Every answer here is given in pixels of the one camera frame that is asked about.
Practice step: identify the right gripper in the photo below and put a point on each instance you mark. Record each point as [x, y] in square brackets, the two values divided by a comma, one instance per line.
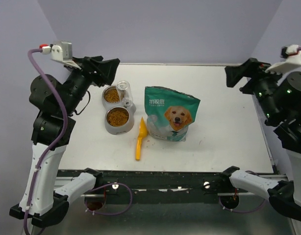
[251, 67]

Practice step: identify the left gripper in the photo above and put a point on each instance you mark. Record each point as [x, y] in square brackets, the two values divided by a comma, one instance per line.
[90, 65]

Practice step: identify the brown pet food kibble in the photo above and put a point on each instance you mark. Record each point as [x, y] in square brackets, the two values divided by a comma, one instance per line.
[117, 117]

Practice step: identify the green pet food bag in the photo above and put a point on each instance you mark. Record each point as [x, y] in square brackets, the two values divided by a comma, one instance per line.
[169, 112]

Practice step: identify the yellow plastic scoop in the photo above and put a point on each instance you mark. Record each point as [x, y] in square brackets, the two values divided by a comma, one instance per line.
[142, 134]

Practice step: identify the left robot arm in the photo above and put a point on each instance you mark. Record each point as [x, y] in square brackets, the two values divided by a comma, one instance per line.
[57, 102]

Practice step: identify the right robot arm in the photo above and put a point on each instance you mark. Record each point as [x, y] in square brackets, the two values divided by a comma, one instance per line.
[278, 91]

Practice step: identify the clear plastic water bottle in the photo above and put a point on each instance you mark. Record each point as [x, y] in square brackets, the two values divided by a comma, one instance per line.
[124, 93]

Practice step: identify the grey double bowl feeder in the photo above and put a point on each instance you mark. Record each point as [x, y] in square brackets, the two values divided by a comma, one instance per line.
[118, 102]

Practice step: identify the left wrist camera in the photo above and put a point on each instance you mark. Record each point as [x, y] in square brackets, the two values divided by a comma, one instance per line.
[61, 52]

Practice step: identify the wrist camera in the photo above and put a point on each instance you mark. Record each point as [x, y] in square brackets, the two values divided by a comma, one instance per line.
[290, 60]
[61, 52]

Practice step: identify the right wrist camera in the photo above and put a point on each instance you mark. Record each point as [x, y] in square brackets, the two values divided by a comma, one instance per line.
[290, 60]

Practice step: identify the aluminium frame profile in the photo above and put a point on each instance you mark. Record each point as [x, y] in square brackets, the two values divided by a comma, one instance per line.
[62, 181]

